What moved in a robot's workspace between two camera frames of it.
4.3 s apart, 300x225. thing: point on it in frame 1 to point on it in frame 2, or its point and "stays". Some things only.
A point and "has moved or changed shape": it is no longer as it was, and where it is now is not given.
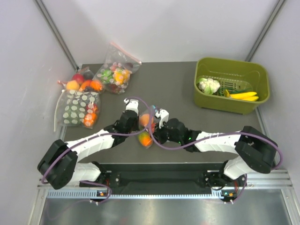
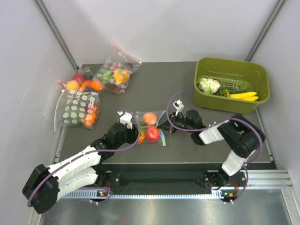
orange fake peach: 145,119 stays
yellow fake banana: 249,96 stays
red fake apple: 153,127 has moved or changed shape
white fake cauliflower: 208,86 stays
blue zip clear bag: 147,120 has moved or changed shape
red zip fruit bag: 84,80 stays
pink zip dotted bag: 116,71 stays
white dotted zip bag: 77,108 stays
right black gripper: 158,134 to 166,126
